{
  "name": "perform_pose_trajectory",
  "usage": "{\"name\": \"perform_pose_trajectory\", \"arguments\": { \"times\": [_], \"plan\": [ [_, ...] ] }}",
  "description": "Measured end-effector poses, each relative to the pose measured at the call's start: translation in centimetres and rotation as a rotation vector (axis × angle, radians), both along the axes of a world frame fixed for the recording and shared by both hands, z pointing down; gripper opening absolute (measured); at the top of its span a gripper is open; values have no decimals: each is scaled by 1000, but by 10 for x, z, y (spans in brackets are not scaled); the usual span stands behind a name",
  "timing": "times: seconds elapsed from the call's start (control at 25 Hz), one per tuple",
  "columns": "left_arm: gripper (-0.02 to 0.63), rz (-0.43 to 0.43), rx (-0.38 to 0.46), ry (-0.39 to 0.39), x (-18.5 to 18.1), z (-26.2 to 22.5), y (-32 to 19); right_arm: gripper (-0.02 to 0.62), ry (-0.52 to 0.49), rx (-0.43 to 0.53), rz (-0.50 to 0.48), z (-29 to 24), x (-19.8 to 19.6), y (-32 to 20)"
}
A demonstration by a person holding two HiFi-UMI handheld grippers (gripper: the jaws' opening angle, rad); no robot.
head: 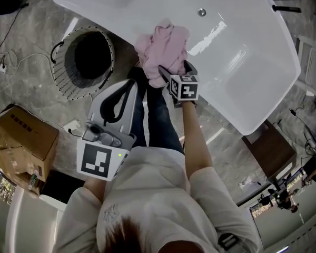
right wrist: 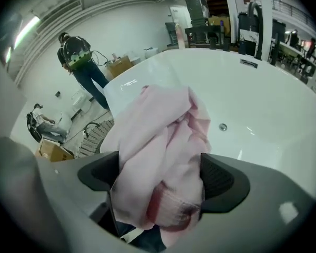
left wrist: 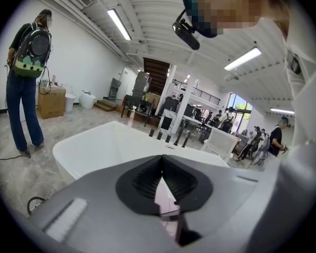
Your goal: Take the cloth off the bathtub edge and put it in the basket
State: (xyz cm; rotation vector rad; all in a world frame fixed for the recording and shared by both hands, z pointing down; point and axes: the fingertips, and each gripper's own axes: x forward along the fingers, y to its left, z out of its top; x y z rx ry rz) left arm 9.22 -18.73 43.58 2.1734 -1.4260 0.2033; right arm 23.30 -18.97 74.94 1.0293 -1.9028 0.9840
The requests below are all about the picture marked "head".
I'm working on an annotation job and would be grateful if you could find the black power cable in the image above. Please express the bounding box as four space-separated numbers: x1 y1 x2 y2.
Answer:
0 3 29 65

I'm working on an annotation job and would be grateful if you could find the white sweatshirt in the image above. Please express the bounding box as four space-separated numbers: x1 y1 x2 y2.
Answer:
55 145 263 253

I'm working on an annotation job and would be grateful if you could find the black floor mat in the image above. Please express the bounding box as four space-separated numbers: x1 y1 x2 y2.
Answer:
41 169 85 205

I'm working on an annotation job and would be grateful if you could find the dark wooden stool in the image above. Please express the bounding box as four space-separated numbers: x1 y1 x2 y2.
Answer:
241 120 298 186

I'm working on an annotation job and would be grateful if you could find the computer monitor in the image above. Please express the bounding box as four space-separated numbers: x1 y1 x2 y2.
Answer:
249 203 277 220

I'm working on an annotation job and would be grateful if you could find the person's left forearm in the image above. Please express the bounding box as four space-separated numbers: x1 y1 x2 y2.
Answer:
83 177 106 203

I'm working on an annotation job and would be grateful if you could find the person's left leg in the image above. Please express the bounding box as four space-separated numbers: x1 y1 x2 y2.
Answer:
127 67 150 149

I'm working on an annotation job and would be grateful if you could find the black backpack strap buckle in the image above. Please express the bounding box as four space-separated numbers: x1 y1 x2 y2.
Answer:
218 232 239 252

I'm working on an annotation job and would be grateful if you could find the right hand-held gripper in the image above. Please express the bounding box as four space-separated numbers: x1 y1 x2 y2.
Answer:
157 60 200 109

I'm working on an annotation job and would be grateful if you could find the green plastic bottle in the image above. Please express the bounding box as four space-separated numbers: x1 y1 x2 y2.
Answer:
28 174 39 192

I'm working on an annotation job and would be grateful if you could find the person's leg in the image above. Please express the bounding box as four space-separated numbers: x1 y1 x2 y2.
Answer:
127 67 150 149
146 82 185 155

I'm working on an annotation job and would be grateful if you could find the white bathtub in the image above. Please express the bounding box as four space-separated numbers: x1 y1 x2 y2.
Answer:
51 0 302 136

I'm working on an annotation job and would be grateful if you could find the white ceramic fixture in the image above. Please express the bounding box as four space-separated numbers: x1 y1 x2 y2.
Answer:
5 187 69 253

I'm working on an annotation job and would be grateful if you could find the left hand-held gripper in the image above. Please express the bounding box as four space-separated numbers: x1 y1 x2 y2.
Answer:
76 79 139 182

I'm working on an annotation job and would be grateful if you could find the large taped cardboard box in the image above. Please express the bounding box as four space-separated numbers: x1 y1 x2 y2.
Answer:
0 104 60 196

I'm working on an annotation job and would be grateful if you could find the person's right forearm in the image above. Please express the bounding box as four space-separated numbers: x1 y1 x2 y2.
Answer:
181 100 214 180

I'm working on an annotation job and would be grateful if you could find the white power cable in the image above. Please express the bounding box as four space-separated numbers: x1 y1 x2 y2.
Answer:
4 50 55 76

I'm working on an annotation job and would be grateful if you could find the pink cloth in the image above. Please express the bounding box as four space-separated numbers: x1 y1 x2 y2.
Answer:
134 17 190 89

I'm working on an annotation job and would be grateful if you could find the person's right leg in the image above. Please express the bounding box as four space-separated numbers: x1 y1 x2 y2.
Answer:
146 82 185 155

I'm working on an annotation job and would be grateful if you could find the round laundry basket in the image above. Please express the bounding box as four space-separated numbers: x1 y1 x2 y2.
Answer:
50 26 115 101

